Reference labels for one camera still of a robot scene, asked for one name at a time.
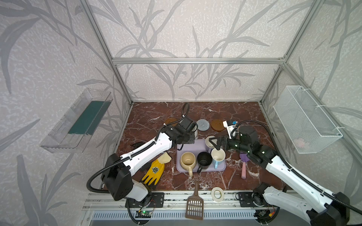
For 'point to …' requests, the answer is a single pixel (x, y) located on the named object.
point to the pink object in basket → (299, 142)
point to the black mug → (204, 159)
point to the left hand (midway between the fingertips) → (192, 133)
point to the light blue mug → (218, 157)
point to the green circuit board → (143, 214)
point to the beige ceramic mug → (188, 161)
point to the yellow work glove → (157, 168)
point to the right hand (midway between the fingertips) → (214, 134)
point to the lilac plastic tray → (199, 145)
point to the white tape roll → (214, 198)
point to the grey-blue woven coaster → (203, 125)
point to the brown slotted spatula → (194, 206)
